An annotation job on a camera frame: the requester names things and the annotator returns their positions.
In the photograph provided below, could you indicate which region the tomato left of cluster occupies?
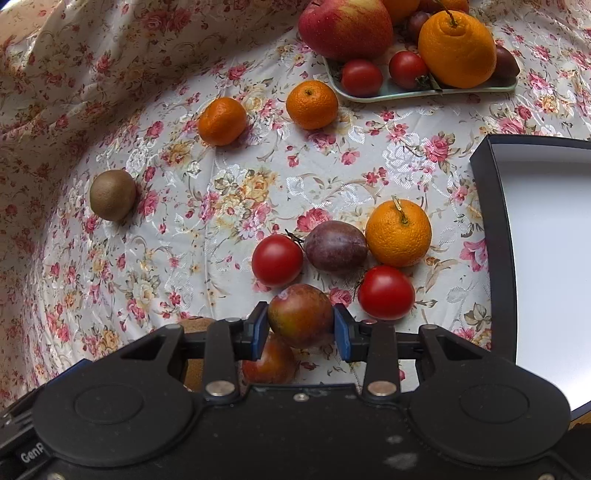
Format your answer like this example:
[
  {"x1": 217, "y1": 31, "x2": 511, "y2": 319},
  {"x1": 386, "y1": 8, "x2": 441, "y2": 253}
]
[{"x1": 252, "y1": 234, "x2": 304, "y2": 288}]

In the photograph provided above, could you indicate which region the dark plum tray right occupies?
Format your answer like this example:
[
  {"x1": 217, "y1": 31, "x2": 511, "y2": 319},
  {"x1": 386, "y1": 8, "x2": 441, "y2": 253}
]
[{"x1": 492, "y1": 45, "x2": 520, "y2": 81}]

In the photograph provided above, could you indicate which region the pale green tray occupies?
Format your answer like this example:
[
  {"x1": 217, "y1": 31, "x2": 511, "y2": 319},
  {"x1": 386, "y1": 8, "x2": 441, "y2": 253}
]
[{"x1": 322, "y1": 42, "x2": 519, "y2": 104}]

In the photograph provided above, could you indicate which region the tomato tray left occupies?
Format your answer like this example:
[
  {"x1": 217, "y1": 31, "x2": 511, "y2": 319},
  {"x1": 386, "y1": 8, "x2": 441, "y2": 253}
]
[{"x1": 341, "y1": 60, "x2": 384, "y2": 97}]

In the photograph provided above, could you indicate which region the purple plum in cluster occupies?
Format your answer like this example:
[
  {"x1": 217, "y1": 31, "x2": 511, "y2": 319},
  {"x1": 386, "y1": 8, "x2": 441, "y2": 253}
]
[{"x1": 304, "y1": 220, "x2": 368, "y2": 273}]

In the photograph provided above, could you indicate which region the red brown plum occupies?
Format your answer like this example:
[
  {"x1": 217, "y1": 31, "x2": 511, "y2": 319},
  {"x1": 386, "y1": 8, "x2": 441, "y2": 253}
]
[{"x1": 267, "y1": 284, "x2": 334, "y2": 349}]

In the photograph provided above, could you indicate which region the red yellow apple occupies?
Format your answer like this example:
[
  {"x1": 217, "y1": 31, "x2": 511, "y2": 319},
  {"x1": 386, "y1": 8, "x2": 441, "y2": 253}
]
[{"x1": 297, "y1": 0, "x2": 394, "y2": 62}]

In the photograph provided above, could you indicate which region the orange with stem on cloth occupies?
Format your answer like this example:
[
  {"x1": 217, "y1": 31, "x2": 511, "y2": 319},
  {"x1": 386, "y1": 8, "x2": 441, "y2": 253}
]
[{"x1": 365, "y1": 196, "x2": 432, "y2": 268}]

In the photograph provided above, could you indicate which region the large brown kiwi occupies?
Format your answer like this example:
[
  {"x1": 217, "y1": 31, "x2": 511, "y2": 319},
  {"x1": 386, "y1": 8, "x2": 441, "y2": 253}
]
[{"x1": 180, "y1": 317, "x2": 214, "y2": 391}]

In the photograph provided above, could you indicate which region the tomato of cluster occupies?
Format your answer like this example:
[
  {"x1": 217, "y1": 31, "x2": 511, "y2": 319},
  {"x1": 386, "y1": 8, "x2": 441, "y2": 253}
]
[
  {"x1": 252, "y1": 234, "x2": 304, "y2": 288},
  {"x1": 356, "y1": 265, "x2": 416, "y2": 320}
]

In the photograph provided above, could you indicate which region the floral tablecloth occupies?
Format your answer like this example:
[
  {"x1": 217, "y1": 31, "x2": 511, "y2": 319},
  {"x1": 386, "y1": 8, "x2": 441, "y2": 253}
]
[{"x1": 1, "y1": 1, "x2": 590, "y2": 405}]

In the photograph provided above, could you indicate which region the small mandarin on tray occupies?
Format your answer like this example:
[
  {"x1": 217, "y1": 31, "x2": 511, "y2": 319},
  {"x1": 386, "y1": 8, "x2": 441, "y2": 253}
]
[{"x1": 431, "y1": 0, "x2": 470, "y2": 13}]

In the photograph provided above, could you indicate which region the purple plum tray rear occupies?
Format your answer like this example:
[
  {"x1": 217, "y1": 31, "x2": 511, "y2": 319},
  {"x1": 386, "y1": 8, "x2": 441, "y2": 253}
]
[{"x1": 406, "y1": 11, "x2": 431, "y2": 44}]

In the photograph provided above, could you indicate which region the tomato right of cluster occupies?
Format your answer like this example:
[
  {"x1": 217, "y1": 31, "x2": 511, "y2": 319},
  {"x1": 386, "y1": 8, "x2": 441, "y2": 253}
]
[{"x1": 356, "y1": 265, "x2": 416, "y2": 320}]

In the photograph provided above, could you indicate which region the black white-lined box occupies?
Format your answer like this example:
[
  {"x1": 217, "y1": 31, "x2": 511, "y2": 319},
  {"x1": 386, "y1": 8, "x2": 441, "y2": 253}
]
[{"x1": 470, "y1": 135, "x2": 590, "y2": 421}]

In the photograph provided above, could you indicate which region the tomato tray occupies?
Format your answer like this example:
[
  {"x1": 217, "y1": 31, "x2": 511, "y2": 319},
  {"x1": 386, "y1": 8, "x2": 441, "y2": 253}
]
[
  {"x1": 341, "y1": 60, "x2": 384, "y2": 97},
  {"x1": 389, "y1": 51, "x2": 431, "y2": 91}
]

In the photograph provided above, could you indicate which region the tomato tray middle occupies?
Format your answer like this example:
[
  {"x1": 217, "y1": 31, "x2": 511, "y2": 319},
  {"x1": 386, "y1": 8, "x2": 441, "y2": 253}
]
[{"x1": 389, "y1": 51, "x2": 431, "y2": 91}]

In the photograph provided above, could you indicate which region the large knobbed orange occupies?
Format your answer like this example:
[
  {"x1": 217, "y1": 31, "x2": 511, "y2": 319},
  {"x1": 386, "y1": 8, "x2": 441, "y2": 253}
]
[{"x1": 418, "y1": 2, "x2": 497, "y2": 89}]

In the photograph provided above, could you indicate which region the rear orange with stem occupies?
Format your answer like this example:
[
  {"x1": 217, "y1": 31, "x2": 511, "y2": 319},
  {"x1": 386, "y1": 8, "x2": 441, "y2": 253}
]
[{"x1": 382, "y1": 0, "x2": 420, "y2": 25}]

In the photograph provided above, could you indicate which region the red plum near kiwi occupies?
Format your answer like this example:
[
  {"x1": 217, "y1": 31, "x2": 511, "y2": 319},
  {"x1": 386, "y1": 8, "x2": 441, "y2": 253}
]
[{"x1": 242, "y1": 333, "x2": 297, "y2": 384}]

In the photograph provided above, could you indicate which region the small kiwi far left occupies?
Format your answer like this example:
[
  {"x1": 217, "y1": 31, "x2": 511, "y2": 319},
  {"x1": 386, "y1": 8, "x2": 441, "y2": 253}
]
[{"x1": 89, "y1": 169, "x2": 137, "y2": 222}]

